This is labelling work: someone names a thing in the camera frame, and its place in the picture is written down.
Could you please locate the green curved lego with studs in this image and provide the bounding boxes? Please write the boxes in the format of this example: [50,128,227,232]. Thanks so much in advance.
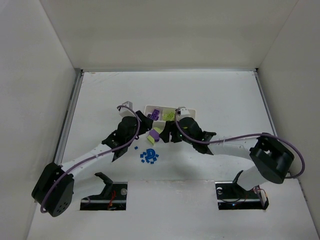
[153,127,163,134]

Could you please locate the green lego brick with step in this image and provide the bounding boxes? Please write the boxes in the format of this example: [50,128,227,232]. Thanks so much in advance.
[162,113,170,121]

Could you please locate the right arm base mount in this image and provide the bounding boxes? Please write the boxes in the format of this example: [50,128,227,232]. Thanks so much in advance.
[215,171,270,211]

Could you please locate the green square lego brick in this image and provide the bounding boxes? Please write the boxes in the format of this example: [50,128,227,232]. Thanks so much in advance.
[168,112,175,121]

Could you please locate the pile of small blue legos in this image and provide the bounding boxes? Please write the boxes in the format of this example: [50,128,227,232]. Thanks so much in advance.
[140,151,159,165]

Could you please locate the purple lego plate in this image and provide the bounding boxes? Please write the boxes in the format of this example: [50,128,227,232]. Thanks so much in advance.
[151,109,161,121]

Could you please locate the green curved lego piece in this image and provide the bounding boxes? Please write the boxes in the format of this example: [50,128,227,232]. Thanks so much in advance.
[147,135,156,145]

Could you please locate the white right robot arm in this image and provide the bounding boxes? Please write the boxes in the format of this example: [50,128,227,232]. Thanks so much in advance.
[159,117,294,191]

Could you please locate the purple oval lego piece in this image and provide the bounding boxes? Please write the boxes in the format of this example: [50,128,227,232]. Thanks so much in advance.
[148,129,160,143]

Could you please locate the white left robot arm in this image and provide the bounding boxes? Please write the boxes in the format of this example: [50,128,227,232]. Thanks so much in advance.
[31,110,154,217]

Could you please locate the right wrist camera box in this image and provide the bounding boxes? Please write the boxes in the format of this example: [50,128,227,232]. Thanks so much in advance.
[176,107,191,119]

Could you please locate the blue arch lego piece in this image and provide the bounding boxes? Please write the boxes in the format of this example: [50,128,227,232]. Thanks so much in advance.
[145,148,156,161]

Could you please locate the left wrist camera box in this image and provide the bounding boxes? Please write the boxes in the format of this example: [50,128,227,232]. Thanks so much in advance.
[118,101,134,118]

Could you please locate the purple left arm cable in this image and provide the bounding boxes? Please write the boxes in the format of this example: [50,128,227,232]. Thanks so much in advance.
[40,104,141,213]

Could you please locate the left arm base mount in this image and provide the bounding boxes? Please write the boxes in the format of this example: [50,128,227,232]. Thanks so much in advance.
[80,172,128,211]

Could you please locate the white divided sorting tray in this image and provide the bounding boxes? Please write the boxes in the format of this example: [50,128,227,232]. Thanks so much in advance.
[144,104,197,126]

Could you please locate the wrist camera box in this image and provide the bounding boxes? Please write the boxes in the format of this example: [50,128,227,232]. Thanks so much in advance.
[176,107,191,119]
[118,101,134,118]

